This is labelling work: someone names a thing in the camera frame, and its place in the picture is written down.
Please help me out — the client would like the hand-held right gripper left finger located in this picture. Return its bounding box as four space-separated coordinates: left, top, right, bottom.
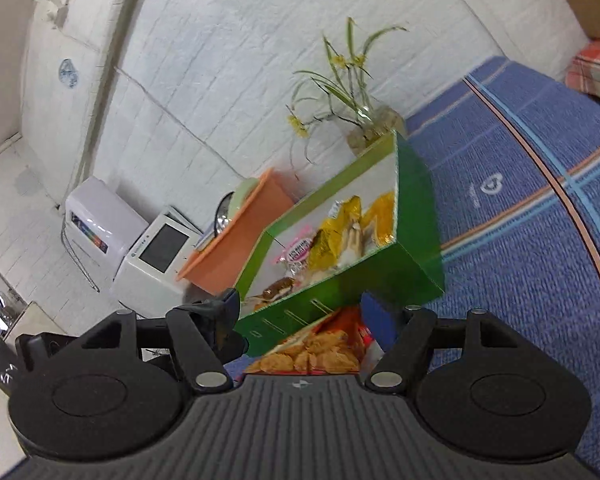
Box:
81 286 249 394

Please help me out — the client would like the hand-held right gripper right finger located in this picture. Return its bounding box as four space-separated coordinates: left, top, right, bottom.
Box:
361 292 522 394

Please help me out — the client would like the orange chip bag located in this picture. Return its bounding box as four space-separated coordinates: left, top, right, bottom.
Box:
244 306 383 377

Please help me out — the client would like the pink white snack packet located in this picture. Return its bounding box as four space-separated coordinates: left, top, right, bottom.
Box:
274 226 317 279

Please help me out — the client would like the green cardboard box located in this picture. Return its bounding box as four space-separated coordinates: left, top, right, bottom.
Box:
232 129 447 358

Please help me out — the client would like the yellow snack bag with barcode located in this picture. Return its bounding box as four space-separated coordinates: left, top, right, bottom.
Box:
307 215 367 275

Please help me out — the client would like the orange plastic basin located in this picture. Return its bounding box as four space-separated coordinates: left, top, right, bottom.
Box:
175 167 297 298

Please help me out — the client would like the white appliance with screen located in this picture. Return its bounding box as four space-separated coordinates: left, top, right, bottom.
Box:
110 204 205 318

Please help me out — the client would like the metal bowl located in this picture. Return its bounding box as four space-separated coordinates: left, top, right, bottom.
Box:
214 191 237 237

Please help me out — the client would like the light green bowl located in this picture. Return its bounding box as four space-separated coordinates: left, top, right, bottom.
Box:
226 177 261 222

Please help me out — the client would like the white water purifier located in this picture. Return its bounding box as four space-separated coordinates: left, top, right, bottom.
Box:
62 176 151 281

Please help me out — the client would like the potted orchid in glass vase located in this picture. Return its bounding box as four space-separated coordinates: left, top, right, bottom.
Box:
286 16 409 161

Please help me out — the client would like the orange plaid blanket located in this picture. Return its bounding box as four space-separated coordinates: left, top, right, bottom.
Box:
564 41 600 99

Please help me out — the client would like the metal flexible hose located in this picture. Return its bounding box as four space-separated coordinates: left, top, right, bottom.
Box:
60 214 101 294

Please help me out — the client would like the grey wall pipe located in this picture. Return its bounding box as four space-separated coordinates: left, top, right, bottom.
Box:
77 0 154 187

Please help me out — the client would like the blue round wall sticker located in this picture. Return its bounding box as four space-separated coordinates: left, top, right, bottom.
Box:
57 57 79 90

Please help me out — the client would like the white wall junction box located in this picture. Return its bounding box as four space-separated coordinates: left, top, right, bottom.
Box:
31 0 69 29

